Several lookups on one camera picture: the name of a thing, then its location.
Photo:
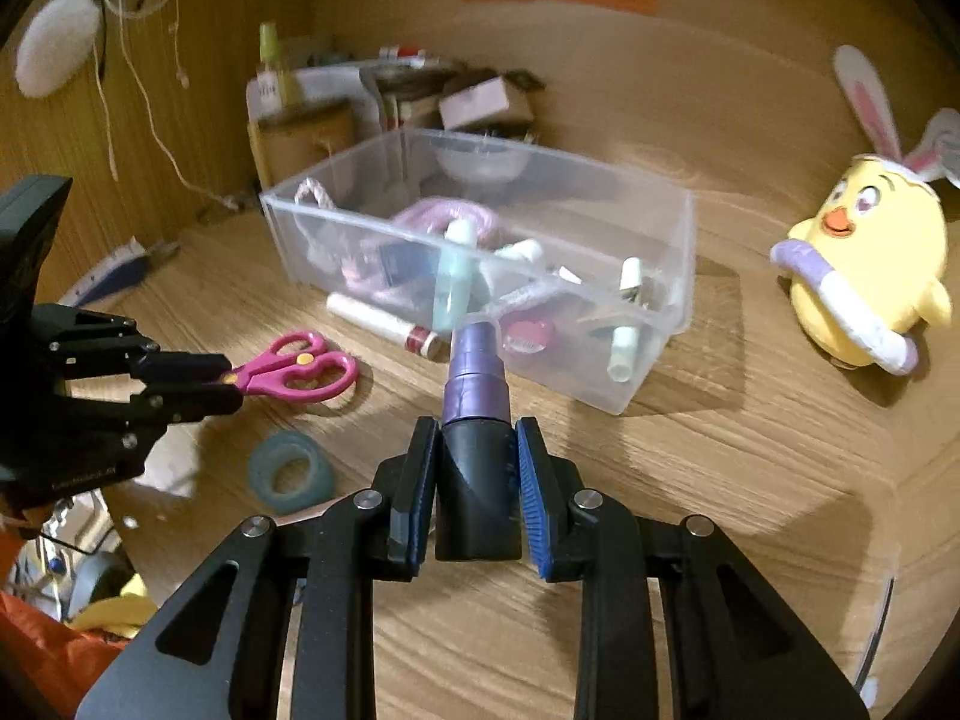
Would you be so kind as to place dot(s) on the white tube with red cap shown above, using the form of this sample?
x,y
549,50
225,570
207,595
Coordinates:
x,y
375,319

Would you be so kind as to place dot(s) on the red white small tube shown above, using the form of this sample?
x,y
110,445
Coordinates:
x,y
401,54

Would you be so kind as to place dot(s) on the teal tape roll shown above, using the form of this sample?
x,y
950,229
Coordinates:
x,y
262,465

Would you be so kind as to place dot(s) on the white green marker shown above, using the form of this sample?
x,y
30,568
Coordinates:
x,y
628,315

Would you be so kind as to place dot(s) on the clear small bowl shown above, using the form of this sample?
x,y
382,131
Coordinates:
x,y
480,163

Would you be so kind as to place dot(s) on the blue white card package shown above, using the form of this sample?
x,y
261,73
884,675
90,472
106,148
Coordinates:
x,y
112,274

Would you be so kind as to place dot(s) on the white braided hair band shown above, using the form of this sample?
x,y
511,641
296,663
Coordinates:
x,y
315,191

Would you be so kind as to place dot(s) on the brown ceramic mug with lid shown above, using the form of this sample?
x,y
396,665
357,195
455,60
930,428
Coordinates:
x,y
307,146

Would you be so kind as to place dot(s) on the yellow chick plush toy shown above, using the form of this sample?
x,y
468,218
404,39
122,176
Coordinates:
x,y
870,262

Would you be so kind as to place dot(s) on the white pink small box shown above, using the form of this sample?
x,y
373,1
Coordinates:
x,y
484,103

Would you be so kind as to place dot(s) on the pink scissors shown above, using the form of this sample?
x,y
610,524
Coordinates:
x,y
296,367

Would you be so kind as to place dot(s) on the white crumpled tissue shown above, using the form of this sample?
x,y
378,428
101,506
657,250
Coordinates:
x,y
169,465

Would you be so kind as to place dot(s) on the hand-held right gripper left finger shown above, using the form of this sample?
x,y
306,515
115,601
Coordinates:
x,y
421,495

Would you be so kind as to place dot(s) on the red round case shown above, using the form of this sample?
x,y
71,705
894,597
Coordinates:
x,y
529,334

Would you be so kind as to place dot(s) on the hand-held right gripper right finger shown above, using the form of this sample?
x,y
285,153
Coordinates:
x,y
534,502

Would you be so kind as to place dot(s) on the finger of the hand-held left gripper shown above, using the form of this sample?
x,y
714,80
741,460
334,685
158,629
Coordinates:
x,y
195,403
187,367

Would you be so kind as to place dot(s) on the clear plastic storage bin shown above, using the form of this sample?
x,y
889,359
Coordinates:
x,y
600,187

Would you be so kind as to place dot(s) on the light teal tube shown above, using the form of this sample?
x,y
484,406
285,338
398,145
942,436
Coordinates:
x,y
454,277

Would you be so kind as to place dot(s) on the white fluffy plush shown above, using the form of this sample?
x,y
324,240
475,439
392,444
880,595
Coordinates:
x,y
56,37

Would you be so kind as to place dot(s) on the orange cloth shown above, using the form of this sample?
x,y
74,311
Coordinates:
x,y
45,652

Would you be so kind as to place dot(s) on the green spray bottle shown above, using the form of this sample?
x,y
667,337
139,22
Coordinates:
x,y
270,75

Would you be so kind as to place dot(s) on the purple bottle with black cap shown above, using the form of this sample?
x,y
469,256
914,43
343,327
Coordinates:
x,y
476,420

